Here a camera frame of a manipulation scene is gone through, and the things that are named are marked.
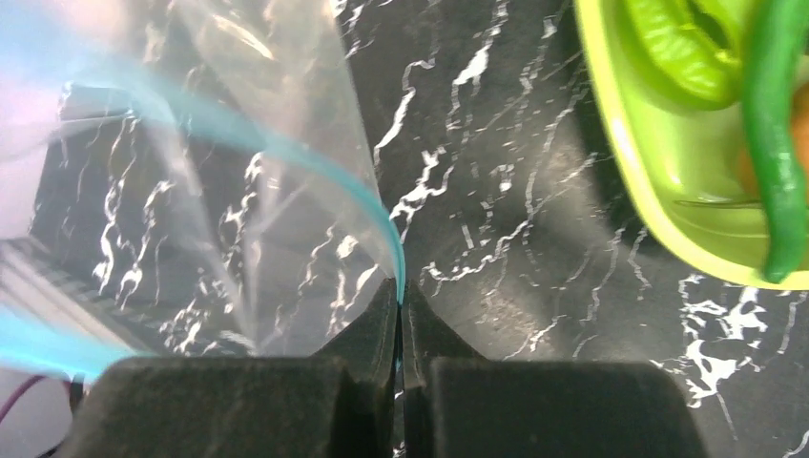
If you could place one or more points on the light green pepper toy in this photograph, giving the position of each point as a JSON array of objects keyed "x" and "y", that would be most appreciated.
[{"x": 688, "y": 51}]

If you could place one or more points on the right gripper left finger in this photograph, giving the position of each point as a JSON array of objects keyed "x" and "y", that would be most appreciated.
[{"x": 335, "y": 403}]

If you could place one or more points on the clear zip top bag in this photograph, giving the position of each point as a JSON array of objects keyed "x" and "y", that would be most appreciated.
[{"x": 182, "y": 178}]

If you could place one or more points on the green chili pepper toy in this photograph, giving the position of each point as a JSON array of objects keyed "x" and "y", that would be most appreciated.
[{"x": 778, "y": 36}]

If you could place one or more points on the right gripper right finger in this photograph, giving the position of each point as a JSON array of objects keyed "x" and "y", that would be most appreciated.
[{"x": 457, "y": 403}]

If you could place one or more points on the green plastic basket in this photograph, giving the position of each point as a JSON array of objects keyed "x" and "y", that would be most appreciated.
[{"x": 679, "y": 165}]

